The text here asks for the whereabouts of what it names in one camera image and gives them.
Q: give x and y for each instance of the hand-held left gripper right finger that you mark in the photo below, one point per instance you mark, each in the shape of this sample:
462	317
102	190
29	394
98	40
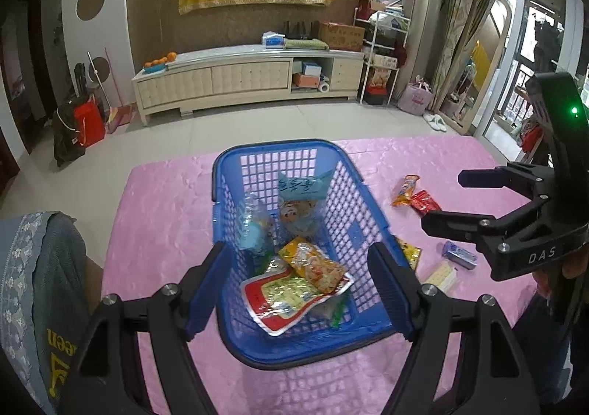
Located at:
391	290

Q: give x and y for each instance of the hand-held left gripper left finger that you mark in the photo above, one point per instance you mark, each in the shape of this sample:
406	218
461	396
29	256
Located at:
205	290

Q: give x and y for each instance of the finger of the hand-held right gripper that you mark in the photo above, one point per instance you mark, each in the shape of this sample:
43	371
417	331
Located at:
451	224
483	178

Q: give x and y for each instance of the red snack packet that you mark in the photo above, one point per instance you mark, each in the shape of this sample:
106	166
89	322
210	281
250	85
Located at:
423	202

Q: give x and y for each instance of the yellow printed snack packet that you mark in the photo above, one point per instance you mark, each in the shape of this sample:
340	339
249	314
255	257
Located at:
409	251

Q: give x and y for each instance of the small white cracker packet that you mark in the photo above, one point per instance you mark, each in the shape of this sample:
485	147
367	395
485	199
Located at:
439	276

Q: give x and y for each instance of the orange long snack packet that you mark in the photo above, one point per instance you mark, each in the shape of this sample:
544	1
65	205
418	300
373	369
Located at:
406	190

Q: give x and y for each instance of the large red-white foil packet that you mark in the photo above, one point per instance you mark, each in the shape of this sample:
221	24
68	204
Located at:
276	304

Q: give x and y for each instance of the light blue clear snack packet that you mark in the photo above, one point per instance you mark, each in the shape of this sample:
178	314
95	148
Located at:
253	231

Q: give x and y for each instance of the yellow orange snack packet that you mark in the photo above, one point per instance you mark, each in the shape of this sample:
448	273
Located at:
313	265

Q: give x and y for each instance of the blue cracker packet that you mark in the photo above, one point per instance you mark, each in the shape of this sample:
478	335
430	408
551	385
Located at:
303	187

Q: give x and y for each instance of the blue plastic basket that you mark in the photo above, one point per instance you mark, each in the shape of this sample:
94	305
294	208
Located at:
276	149

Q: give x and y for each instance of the person's right hand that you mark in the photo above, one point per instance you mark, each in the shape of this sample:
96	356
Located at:
577	263

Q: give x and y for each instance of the red hanging garment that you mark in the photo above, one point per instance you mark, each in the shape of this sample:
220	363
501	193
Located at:
531	136

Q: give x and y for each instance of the white slipper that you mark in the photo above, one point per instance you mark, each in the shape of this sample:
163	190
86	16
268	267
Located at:
429	118
439	122

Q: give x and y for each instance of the pink tablecloth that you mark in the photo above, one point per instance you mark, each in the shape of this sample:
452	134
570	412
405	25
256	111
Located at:
161	221

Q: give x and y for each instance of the person's dark clothing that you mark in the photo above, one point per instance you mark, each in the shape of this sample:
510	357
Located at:
538	350

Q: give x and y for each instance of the pink bag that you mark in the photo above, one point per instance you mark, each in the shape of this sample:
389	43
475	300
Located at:
416	99

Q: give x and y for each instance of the arched standing mirror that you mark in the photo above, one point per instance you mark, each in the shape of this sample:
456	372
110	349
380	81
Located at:
483	70

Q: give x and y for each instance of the black hanging garment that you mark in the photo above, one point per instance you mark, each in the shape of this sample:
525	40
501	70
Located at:
547	46

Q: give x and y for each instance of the patterned curtain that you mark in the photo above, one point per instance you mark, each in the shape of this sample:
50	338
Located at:
460	5

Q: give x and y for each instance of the glass sliding door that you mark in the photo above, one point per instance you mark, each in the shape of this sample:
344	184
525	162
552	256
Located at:
515	5

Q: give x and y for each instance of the white paper roll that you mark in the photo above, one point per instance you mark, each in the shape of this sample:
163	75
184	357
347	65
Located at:
325	88

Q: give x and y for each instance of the tall standing air conditioner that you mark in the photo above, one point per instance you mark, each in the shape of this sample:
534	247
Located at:
425	5

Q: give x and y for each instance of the white metal rack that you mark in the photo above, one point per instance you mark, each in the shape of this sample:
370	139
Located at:
375	28

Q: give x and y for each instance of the pink broom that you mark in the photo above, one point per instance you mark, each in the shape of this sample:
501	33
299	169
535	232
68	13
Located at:
117	118

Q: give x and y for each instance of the cardboard box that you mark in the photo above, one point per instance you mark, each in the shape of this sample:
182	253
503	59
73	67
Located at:
343	36

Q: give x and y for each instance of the orange box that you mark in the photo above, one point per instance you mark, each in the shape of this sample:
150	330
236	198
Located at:
306	80

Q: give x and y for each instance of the light blue box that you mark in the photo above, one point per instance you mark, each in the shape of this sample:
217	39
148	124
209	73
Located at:
312	68

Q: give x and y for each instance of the red bag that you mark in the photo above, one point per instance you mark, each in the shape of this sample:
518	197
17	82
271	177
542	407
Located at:
89	122

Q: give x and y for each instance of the red gift box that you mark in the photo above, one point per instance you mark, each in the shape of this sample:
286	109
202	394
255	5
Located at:
368	7

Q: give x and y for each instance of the black bag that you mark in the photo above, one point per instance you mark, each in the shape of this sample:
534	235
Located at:
64	139

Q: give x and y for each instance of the cream TV cabinet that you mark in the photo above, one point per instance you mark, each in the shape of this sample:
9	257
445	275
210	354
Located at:
239	79

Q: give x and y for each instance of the green folded cloth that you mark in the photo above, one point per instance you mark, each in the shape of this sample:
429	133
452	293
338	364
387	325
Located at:
306	44

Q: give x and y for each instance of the blue plate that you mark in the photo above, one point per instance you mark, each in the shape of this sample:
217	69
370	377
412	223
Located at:
154	68

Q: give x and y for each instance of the black router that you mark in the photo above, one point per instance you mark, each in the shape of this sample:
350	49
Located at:
299	30

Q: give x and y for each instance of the pile of oranges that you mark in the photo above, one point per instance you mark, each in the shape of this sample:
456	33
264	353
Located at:
171	57

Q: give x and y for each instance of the white mop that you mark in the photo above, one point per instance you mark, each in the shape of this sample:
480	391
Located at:
98	74

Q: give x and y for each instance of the blue white tissue box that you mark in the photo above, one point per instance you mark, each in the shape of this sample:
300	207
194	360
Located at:
274	41

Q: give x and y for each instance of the brown round wall disc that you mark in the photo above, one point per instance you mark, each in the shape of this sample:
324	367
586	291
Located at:
90	3
103	67

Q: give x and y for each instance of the dark wooden doorway frame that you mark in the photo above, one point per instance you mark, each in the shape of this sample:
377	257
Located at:
46	51

